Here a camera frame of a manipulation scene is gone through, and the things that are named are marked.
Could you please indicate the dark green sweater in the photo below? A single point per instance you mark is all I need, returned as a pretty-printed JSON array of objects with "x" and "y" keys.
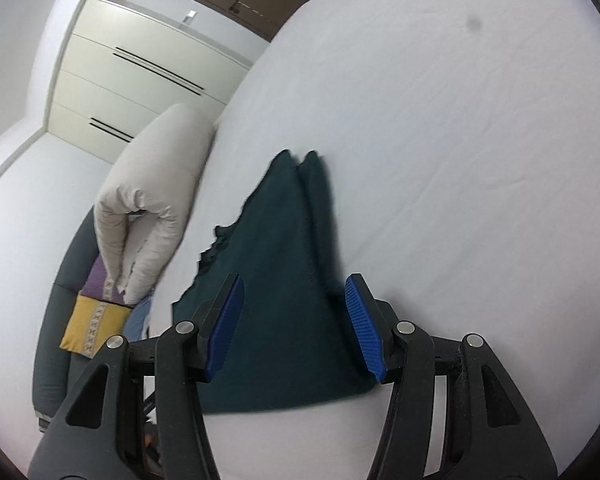
[{"x": 280, "y": 285}]

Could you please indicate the yellow patterned pillow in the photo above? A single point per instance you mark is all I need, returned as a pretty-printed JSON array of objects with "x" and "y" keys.
[{"x": 90, "y": 322}]

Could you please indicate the blue pillow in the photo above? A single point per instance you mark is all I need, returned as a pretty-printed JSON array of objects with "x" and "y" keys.
[{"x": 137, "y": 320}]

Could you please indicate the grey padded headboard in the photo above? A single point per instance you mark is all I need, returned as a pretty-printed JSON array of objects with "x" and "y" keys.
[{"x": 55, "y": 335}]

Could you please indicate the white wall control panel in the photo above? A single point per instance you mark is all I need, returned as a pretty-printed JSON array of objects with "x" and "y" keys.
[{"x": 190, "y": 16}]

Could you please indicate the bed with white sheet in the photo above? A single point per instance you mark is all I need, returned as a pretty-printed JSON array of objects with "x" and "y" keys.
[{"x": 455, "y": 160}]

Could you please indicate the purple patterned pillow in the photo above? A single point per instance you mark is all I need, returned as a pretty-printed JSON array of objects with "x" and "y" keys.
[{"x": 97, "y": 280}]

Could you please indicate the cream wardrobe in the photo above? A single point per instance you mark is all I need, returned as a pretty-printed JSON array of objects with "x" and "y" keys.
[{"x": 105, "y": 90}]

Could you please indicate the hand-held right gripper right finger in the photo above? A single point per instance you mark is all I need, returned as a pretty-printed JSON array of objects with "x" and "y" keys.
[{"x": 365, "y": 330}]

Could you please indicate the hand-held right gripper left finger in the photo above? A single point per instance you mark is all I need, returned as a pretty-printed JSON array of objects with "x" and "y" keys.
[{"x": 225, "y": 330}]

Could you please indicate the rolled beige duvet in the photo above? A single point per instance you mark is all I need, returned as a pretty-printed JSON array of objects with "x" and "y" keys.
[{"x": 150, "y": 175}]

